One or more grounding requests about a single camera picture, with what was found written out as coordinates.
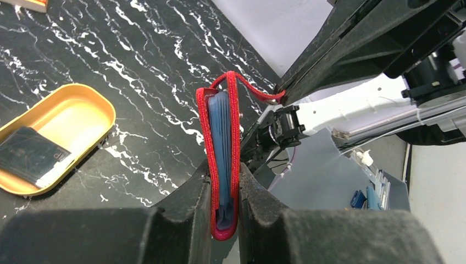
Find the orange book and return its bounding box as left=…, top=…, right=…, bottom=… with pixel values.
left=1, top=0, right=48, bottom=13

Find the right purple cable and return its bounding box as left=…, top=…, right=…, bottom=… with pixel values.
left=267, top=145, right=299, bottom=192

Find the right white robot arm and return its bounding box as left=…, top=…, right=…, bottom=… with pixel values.
left=241, top=1, right=465, bottom=172

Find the stack of black credit cards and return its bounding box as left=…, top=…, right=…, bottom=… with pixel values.
left=1, top=126, right=74, bottom=189

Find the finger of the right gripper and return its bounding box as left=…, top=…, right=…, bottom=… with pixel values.
left=275, top=1, right=465, bottom=105

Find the orange oval tray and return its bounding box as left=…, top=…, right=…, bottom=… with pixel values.
left=1, top=83, right=116, bottom=196

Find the red card holder wallet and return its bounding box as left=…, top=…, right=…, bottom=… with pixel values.
left=196, top=71, right=285, bottom=241

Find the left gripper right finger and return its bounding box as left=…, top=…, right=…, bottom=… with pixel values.
left=238, top=164, right=443, bottom=263

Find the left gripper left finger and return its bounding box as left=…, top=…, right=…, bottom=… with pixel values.
left=1, top=162, right=211, bottom=263

